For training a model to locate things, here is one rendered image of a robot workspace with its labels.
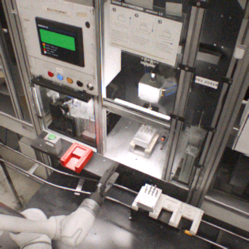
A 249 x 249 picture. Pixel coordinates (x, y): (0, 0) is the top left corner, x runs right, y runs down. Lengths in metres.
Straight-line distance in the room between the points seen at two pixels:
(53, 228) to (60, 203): 0.54
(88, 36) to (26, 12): 0.34
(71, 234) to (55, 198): 0.70
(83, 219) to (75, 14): 0.86
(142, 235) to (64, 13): 1.25
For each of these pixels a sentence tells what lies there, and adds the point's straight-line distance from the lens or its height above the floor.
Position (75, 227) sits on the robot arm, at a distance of 1.30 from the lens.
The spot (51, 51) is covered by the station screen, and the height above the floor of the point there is 1.58.
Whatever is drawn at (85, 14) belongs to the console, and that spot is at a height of 1.80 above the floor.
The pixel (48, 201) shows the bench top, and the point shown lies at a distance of 1.97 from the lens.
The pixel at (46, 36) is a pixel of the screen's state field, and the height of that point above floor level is 1.65.
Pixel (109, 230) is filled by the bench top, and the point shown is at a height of 0.68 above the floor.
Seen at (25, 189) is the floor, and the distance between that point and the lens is 2.89.
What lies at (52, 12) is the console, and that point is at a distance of 1.41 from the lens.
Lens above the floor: 2.33
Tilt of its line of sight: 44 degrees down
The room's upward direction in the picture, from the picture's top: 2 degrees clockwise
